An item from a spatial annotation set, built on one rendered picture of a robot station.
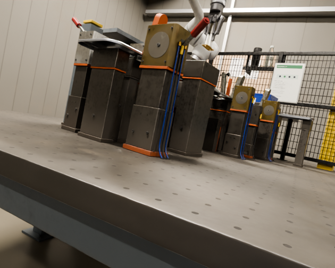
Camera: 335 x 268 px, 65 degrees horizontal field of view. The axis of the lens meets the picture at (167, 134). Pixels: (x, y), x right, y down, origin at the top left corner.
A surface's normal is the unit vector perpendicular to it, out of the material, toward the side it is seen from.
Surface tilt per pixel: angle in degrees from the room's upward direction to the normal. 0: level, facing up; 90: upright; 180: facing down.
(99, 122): 90
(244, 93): 90
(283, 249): 0
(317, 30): 90
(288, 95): 90
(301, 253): 0
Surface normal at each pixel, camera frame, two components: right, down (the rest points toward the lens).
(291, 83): -0.59, -0.09
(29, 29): 0.88, 0.19
